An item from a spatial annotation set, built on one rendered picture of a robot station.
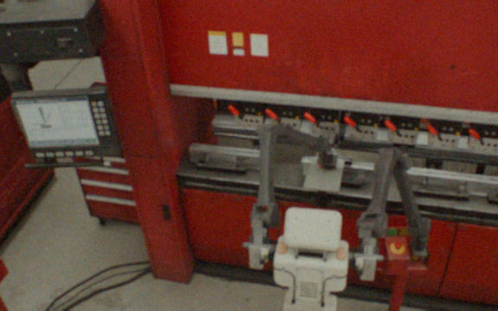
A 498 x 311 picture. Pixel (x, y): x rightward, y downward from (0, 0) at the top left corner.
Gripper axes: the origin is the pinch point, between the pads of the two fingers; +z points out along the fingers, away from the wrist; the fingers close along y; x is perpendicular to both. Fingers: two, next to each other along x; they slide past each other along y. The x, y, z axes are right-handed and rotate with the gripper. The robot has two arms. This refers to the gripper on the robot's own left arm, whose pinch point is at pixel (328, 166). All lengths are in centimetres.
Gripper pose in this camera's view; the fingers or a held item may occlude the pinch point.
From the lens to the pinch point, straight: 278.4
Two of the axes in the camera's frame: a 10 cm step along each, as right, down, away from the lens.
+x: -2.1, 8.9, -4.1
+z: 1.6, 4.4, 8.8
